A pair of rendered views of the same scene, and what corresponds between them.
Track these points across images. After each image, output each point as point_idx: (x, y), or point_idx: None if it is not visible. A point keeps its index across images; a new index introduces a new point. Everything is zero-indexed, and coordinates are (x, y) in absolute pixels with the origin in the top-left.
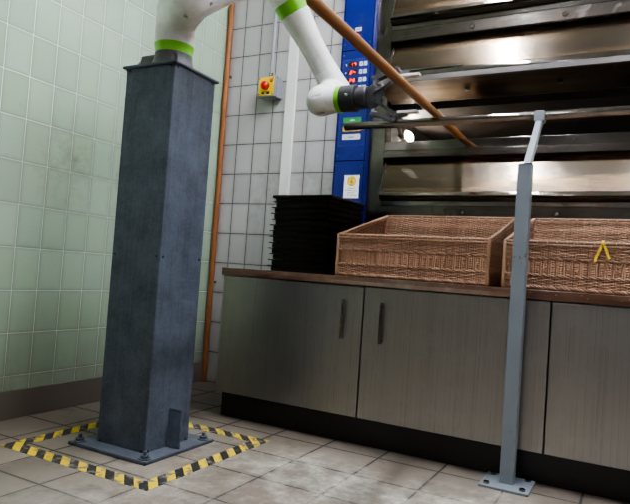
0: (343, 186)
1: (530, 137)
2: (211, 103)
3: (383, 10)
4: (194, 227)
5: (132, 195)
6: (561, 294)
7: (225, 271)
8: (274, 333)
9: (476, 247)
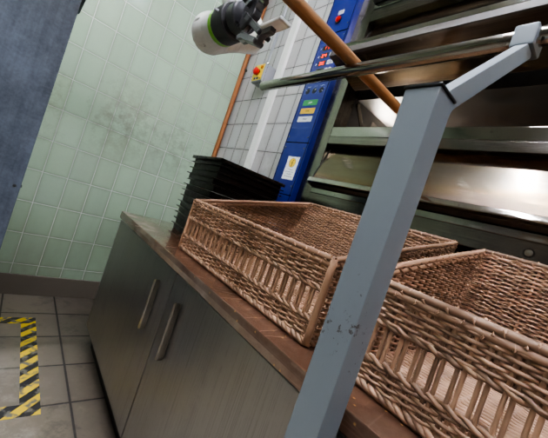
0: (284, 167)
1: (514, 129)
2: (72, 13)
3: None
4: (10, 146)
5: None
6: None
7: (121, 215)
8: (119, 291)
9: (310, 267)
